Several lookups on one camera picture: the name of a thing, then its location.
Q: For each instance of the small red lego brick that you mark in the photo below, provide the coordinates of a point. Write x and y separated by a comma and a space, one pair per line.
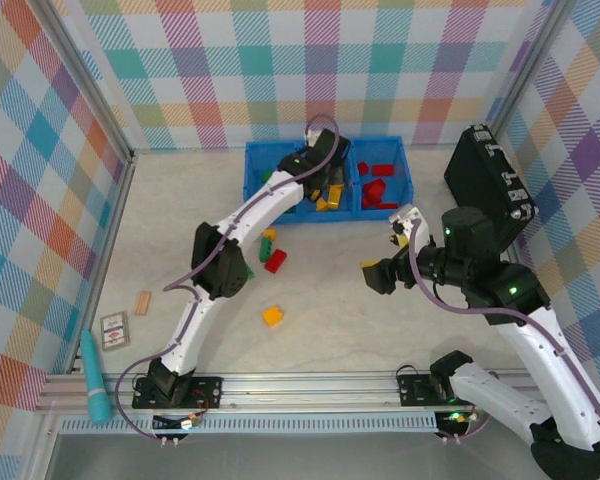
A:
362, 168

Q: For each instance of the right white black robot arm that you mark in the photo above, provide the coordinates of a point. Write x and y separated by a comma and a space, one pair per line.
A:
540, 345

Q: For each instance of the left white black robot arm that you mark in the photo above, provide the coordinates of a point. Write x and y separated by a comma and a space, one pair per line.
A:
190, 330

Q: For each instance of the blue three-compartment plastic bin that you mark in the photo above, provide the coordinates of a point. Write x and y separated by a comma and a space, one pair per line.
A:
340, 216

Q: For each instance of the black hard carrying case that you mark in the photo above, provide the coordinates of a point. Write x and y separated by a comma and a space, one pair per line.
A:
480, 170

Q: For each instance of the small yellow lego brick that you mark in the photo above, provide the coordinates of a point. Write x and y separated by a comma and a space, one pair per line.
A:
269, 234

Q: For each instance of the long green lego brick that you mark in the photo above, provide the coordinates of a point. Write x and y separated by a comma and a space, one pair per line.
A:
265, 248

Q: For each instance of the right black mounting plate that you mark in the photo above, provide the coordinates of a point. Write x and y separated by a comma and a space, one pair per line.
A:
415, 390

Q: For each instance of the black mounting plate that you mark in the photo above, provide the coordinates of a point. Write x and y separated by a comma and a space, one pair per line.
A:
207, 392
415, 390

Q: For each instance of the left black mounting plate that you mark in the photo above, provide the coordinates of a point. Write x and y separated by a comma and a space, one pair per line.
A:
207, 392

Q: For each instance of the small wooden block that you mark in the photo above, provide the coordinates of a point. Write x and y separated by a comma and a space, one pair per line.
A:
142, 303

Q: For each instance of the playing card box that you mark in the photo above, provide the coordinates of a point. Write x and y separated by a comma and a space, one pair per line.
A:
114, 332

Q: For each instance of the teal marker pen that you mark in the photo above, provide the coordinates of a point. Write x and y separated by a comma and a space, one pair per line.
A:
95, 380

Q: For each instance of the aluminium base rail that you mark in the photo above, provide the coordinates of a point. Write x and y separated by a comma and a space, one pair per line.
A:
305, 392

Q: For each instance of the aluminium frame corner post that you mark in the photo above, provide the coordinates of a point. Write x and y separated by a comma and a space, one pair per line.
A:
530, 70
85, 85

